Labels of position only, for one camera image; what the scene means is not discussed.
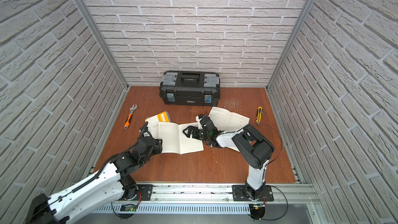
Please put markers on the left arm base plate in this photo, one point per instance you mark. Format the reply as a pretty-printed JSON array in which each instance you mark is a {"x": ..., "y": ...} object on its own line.
[{"x": 141, "y": 192}]

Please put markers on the left aluminium corner post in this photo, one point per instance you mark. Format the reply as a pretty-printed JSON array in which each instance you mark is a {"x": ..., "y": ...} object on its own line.
[{"x": 90, "y": 21}]

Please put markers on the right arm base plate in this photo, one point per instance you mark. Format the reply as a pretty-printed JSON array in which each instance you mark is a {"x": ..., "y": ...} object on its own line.
[{"x": 246, "y": 193}]

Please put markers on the open white lined notebook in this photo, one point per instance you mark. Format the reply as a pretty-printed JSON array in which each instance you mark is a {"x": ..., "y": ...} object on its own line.
[{"x": 228, "y": 122}]

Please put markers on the aluminium corner post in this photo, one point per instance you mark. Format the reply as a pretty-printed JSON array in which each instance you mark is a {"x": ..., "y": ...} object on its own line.
[
  {"x": 90, "y": 21},
  {"x": 294, "y": 34}
]

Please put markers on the yellow white cover notebook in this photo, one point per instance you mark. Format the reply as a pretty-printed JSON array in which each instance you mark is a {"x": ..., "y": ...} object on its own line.
[{"x": 161, "y": 117}]

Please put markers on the right aluminium corner post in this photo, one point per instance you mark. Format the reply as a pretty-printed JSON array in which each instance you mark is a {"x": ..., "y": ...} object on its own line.
[{"x": 294, "y": 34}]

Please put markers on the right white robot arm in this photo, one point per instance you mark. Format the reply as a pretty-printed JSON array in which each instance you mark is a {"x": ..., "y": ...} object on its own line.
[{"x": 255, "y": 148}]

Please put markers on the orange handled adjustable wrench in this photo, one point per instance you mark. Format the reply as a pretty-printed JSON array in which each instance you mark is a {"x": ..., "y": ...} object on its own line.
[{"x": 129, "y": 118}]

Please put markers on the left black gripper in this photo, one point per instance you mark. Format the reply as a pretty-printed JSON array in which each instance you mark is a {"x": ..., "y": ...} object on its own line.
[{"x": 147, "y": 138}]

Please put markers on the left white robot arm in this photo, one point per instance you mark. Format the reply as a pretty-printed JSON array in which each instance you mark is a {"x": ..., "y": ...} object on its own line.
[{"x": 113, "y": 181}]

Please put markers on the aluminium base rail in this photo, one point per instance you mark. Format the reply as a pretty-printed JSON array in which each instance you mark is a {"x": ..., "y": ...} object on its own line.
[{"x": 207, "y": 198}]

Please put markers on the black plastic toolbox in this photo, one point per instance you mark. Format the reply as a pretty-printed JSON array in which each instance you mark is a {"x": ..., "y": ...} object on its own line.
[{"x": 190, "y": 88}]

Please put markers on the yellow utility knife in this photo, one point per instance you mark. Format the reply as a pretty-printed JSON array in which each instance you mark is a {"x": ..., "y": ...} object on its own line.
[{"x": 259, "y": 115}]

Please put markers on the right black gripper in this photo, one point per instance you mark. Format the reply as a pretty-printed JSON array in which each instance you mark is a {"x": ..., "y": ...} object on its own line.
[{"x": 191, "y": 128}]

